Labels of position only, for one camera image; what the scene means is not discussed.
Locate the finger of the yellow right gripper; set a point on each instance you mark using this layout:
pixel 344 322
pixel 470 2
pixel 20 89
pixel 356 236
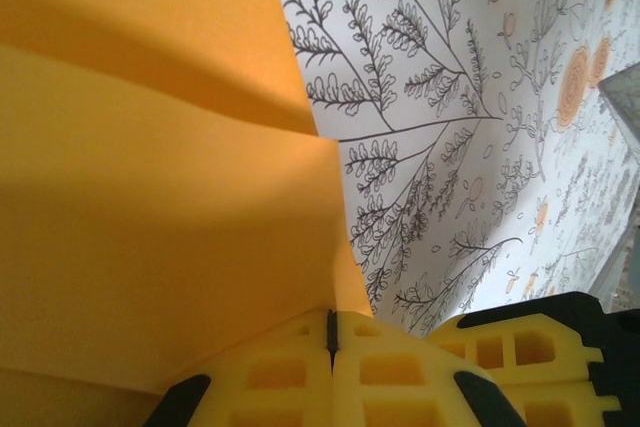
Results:
pixel 560 387

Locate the floral patterned table cover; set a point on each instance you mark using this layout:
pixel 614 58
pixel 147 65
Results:
pixel 450 172

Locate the orange paper sheet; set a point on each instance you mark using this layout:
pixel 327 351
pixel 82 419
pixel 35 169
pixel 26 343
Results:
pixel 150 197

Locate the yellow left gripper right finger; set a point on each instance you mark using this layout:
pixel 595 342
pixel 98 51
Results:
pixel 400 387

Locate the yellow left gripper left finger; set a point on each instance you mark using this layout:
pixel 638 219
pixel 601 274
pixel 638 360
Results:
pixel 270 387

